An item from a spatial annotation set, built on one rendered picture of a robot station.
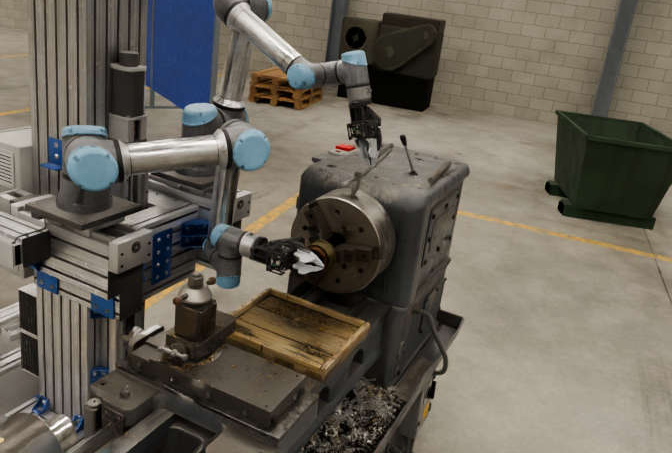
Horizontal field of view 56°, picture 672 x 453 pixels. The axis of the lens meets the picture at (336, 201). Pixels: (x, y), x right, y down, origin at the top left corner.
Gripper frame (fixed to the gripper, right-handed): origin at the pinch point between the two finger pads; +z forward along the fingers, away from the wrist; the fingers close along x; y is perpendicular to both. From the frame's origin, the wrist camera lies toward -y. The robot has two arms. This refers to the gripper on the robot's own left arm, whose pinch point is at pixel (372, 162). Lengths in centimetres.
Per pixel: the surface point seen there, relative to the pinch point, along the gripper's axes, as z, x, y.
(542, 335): 143, 13, -182
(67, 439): 22, -5, 124
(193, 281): 12, -13, 79
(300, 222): 14.2, -18.9, 18.9
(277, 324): 39, -19, 41
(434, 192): 13.1, 16.5, -8.9
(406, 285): 41.1, 7.1, 2.7
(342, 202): 8.5, -3.0, 18.9
